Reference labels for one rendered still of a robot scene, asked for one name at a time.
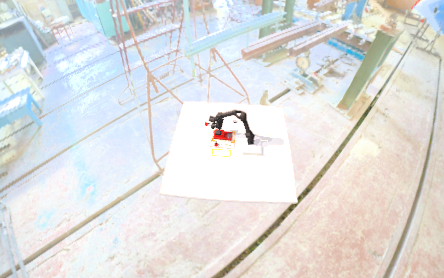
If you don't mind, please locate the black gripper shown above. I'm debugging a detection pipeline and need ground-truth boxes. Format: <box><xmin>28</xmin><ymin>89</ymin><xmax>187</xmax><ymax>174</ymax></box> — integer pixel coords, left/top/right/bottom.
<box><xmin>215</xmin><ymin>122</ymin><xmax>223</xmax><ymax>136</ymax></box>

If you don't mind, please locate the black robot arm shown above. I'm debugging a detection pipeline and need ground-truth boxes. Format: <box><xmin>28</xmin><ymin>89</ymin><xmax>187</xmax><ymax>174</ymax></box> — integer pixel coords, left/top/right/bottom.
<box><xmin>209</xmin><ymin>109</ymin><xmax>255</xmax><ymax>145</ymax></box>

